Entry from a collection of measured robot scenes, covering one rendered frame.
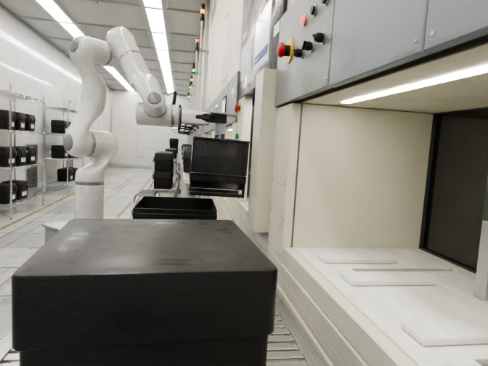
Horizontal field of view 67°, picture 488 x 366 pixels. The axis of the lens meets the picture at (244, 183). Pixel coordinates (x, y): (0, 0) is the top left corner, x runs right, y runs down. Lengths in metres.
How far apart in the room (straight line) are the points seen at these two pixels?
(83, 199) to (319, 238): 1.05
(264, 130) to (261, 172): 0.14
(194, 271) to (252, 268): 0.07
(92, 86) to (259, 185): 0.86
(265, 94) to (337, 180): 0.36
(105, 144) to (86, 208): 0.29
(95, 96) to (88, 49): 0.18
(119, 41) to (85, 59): 0.17
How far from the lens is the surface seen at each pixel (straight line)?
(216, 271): 0.43
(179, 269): 0.43
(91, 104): 1.71
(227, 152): 1.35
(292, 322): 0.91
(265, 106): 1.21
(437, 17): 0.53
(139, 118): 1.42
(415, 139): 1.22
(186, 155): 4.34
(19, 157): 6.22
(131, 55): 1.55
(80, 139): 1.68
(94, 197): 1.73
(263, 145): 1.21
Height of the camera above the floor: 1.15
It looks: 6 degrees down
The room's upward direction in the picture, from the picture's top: 3 degrees clockwise
